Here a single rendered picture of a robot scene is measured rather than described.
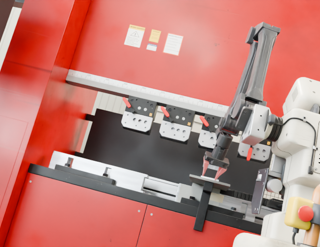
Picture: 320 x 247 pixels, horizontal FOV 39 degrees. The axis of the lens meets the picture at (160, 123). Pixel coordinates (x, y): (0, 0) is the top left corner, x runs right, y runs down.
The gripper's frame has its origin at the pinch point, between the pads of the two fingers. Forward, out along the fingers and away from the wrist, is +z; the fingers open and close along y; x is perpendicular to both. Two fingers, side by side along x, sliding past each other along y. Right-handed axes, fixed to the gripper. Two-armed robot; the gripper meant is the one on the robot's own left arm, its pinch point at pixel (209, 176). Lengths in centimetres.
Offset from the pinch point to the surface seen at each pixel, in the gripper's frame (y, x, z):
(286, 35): -20, -60, -64
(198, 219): -3.9, -5.3, 23.5
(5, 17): 103, -12, -32
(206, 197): -4.3, -10.0, 13.8
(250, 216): -28.9, -18.0, 19.0
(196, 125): -21, -271, 53
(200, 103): 9.9, -44.0, -18.9
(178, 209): 5.6, -9.5, 23.6
